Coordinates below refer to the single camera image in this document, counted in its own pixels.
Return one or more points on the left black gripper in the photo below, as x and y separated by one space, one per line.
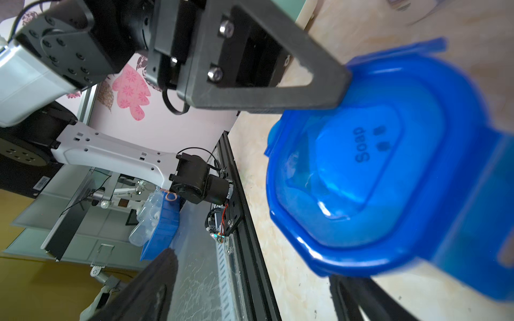
223 55

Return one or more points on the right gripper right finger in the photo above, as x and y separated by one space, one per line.
355 297

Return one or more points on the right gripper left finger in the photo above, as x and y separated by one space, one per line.
149 295

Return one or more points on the blue lid container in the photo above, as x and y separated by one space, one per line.
408 167

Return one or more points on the blue storage bin outside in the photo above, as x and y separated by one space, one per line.
158 222

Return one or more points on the mint chrome toaster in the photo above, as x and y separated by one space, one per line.
300 11

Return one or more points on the white slotted cable duct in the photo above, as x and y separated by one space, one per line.
228 309

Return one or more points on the black base frame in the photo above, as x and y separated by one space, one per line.
251 287

